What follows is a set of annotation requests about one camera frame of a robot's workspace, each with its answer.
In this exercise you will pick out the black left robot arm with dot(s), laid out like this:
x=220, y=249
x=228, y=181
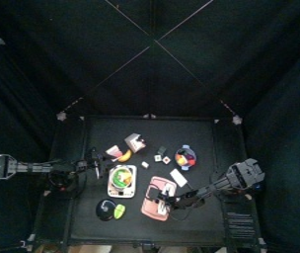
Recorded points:
x=29, y=167

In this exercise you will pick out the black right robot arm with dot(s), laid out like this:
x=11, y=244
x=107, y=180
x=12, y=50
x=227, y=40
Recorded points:
x=231, y=179

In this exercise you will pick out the silver toy pot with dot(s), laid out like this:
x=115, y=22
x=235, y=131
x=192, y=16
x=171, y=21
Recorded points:
x=122, y=178

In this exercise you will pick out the lime green toy piece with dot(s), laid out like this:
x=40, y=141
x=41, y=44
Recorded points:
x=120, y=211

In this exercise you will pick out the white sushi piece red centre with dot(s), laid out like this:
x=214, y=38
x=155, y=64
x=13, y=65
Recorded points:
x=166, y=160

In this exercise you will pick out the white sushi piece green centre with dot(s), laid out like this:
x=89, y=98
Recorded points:
x=158, y=158

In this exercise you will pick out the dark seaweed sushi piece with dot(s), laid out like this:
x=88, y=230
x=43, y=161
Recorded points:
x=162, y=151

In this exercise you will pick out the blue toy pot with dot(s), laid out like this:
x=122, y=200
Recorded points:
x=186, y=157

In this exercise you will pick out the pink and white toy box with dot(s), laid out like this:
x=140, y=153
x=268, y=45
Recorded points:
x=113, y=151

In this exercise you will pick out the pink cutting board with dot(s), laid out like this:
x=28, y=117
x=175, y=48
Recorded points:
x=151, y=207

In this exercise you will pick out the yellow toy banana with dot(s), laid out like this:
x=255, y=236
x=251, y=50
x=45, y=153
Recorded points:
x=126, y=156

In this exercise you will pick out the green toy vegetable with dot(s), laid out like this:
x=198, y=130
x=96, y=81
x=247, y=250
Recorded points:
x=123, y=178

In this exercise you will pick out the white toy stove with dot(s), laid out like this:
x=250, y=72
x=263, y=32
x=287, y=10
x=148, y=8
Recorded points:
x=128, y=194

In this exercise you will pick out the white flat card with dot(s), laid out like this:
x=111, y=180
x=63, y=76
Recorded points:
x=179, y=177

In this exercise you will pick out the small white toy cube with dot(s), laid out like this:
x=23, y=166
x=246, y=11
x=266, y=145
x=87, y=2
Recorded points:
x=146, y=164

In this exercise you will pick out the yellow toy food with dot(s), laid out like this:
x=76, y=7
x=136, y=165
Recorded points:
x=182, y=160

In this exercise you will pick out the red toy food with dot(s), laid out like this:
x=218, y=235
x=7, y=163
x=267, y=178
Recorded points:
x=191, y=161

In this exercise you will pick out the black round plate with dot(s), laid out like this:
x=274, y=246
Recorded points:
x=100, y=212

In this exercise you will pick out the grey frame middle bracket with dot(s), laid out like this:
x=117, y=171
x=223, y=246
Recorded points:
x=148, y=116

